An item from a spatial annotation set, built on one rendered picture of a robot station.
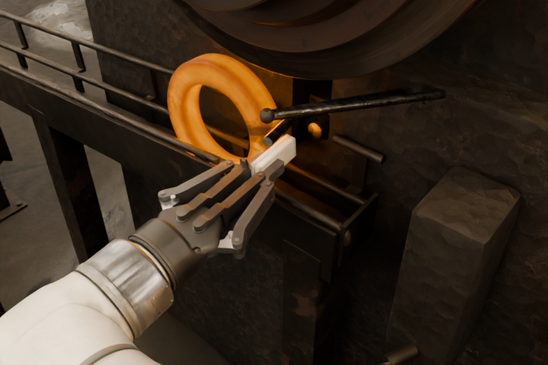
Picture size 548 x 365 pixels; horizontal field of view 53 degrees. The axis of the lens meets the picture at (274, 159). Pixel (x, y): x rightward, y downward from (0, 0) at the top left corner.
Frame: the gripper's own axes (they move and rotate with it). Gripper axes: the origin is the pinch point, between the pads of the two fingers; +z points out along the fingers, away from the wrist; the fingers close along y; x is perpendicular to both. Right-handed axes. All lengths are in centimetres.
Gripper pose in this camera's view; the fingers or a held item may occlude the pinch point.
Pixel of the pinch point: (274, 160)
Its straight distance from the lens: 68.0
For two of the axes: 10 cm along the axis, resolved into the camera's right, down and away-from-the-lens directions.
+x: -0.6, -7.4, -6.7
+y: 7.7, 3.9, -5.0
